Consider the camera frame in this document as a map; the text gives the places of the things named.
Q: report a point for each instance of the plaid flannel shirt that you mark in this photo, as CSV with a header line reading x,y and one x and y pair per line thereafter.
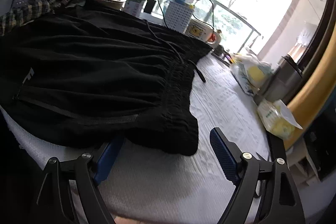
x,y
20,16

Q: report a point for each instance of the yellow mirror frame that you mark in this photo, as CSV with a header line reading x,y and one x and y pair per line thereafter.
x,y
318,77

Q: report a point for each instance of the green white milk carton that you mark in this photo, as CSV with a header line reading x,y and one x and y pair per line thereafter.
x,y
133,7

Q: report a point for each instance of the bear print ceramic mug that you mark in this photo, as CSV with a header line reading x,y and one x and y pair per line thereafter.
x,y
204,32

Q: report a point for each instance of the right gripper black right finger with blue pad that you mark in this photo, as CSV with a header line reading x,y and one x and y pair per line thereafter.
x,y
269,181

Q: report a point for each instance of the white textured bed cover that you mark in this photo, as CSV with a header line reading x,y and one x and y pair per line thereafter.
x,y
157,187

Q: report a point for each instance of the small potted cactus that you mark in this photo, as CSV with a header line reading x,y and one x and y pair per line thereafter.
x,y
219,50

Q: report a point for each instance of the black drawstring pants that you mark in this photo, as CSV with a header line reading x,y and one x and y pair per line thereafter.
x,y
89,75

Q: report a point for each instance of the yellow tissue pack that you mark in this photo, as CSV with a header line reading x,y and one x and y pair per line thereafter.
x,y
277,118

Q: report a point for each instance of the white perforated organizer basket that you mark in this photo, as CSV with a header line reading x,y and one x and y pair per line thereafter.
x,y
177,17

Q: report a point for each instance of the balcony metal railing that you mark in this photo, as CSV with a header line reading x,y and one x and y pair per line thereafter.
x,y
236,33

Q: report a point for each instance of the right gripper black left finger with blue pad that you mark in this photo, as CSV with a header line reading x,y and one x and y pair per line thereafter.
x,y
55,200

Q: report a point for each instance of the black power adapter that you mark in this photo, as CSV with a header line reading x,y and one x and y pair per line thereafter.
x,y
150,4

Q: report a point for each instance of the white yellow plastic bag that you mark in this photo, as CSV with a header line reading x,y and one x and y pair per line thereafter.
x,y
250,72

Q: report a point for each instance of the black scissors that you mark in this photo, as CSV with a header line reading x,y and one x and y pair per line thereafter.
x,y
265,168

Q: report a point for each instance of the black flat remote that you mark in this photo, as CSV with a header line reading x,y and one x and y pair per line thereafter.
x,y
276,147

